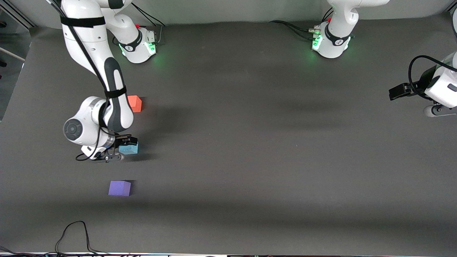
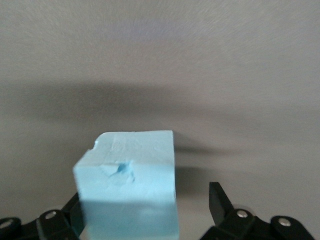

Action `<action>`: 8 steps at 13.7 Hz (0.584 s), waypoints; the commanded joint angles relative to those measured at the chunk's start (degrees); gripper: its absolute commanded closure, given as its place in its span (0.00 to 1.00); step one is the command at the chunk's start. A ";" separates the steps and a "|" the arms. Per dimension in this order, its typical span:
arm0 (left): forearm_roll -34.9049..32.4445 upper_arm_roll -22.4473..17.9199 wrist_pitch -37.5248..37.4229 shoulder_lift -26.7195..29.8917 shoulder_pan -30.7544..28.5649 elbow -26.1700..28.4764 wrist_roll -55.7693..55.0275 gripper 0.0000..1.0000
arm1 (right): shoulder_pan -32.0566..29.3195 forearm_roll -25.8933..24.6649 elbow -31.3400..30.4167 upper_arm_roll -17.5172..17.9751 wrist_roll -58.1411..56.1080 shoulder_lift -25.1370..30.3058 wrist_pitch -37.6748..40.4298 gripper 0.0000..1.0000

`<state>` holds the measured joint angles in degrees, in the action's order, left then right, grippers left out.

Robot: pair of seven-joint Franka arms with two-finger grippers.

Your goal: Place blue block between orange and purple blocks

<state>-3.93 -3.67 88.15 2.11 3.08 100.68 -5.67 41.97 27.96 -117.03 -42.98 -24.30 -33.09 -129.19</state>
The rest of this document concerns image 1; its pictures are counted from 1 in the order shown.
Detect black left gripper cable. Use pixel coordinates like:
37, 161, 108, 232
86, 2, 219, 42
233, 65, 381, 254
408, 55, 457, 100

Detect black left arm base cables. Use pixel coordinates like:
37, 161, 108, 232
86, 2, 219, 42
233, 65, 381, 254
270, 8, 334, 40

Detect wide black arm strap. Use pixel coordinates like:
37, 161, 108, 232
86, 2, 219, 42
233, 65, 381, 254
60, 16, 106, 28

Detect black right arm base cables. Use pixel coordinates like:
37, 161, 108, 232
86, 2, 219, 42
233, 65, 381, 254
132, 4, 169, 45

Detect purple foam block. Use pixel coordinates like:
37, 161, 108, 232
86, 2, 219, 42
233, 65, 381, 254
108, 181, 132, 197

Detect narrow black arm strap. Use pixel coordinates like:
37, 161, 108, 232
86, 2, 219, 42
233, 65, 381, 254
105, 87, 127, 99

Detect blue foam block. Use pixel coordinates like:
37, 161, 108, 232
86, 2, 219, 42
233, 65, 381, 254
119, 142, 139, 155

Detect orange foam block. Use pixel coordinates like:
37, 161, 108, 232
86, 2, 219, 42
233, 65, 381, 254
127, 95, 142, 113

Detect grey metal frame bar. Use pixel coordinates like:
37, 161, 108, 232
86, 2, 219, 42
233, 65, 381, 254
0, 7, 35, 29

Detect black arm base cables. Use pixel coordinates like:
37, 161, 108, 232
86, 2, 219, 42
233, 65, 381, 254
132, 4, 169, 45
270, 8, 334, 40

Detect thin black looped cable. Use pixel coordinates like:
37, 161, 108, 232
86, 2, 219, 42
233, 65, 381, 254
55, 221, 111, 255

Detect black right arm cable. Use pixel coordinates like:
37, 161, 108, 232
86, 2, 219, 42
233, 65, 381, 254
46, 0, 120, 162

